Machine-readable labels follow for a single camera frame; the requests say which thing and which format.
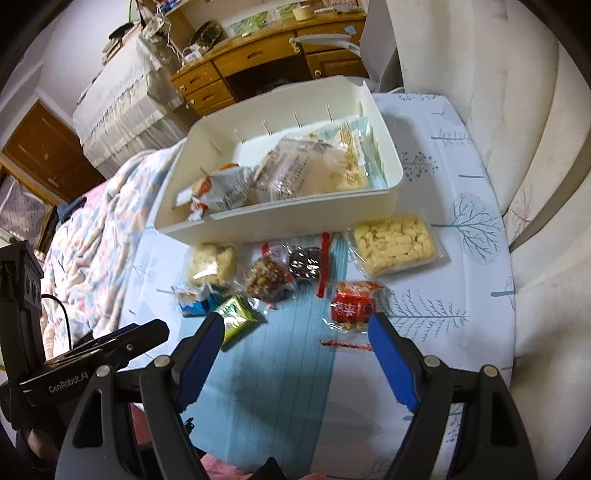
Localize large yellow cake packet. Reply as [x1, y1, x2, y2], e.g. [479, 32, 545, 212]
[305, 115, 389, 192]

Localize wooden door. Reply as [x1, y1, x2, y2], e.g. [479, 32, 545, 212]
[2, 99, 107, 204]

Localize green picture cards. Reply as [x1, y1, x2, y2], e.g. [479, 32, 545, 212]
[228, 2, 296, 35]

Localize white plastic storage box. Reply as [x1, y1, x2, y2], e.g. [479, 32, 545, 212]
[154, 76, 404, 245]

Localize black cable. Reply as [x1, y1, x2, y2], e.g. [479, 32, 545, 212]
[41, 293, 75, 352]

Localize dark snack packet red edges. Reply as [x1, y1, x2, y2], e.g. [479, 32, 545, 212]
[261, 232, 334, 298]

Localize blue and white snack packet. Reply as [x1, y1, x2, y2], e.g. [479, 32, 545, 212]
[172, 281, 222, 319]

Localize black cloth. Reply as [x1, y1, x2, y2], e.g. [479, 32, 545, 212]
[252, 457, 287, 480]

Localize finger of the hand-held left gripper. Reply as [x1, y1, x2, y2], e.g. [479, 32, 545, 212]
[46, 318, 170, 372]
[69, 323, 139, 352]

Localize stack of books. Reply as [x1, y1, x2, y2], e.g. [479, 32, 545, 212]
[104, 23, 144, 61]

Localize red and white snack packet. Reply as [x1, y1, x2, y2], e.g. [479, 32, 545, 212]
[173, 164, 256, 222]

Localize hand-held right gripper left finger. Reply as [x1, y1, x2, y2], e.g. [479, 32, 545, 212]
[55, 312, 226, 480]

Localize tree print tablecloth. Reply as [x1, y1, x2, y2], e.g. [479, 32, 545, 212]
[124, 92, 517, 480]

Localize grey office chair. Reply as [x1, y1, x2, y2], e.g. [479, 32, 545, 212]
[288, 0, 404, 95]

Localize clear bread packet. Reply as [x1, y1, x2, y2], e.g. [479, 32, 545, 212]
[252, 136, 340, 204]

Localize white floral curtain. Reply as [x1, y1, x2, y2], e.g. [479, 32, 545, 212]
[383, 0, 591, 480]

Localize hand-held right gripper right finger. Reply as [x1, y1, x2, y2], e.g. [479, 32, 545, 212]
[368, 312, 539, 480]

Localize printed fabric cabinet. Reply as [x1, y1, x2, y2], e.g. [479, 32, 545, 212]
[0, 175, 56, 245]

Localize floral quilt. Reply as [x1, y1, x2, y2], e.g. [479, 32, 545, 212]
[39, 148, 185, 361]

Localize green snack packet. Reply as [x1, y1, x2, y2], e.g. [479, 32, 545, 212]
[213, 295, 269, 352]

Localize red snack packet clear wrapper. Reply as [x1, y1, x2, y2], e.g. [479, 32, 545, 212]
[320, 279, 391, 352]

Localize small puffed rice packet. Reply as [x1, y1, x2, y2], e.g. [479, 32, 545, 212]
[185, 242, 241, 289]

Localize wooden desk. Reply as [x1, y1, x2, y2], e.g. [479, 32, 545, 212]
[171, 11, 370, 118]

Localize dark floral pouch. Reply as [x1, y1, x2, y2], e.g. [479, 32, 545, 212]
[190, 21, 227, 49]

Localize dark blue garment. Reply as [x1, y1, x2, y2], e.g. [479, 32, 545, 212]
[58, 196, 88, 220]

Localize lace cloth covered cabinet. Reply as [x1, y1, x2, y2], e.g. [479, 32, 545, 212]
[71, 32, 185, 169]

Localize large puffed rice packet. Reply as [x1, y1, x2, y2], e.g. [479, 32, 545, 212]
[346, 213, 450, 278]

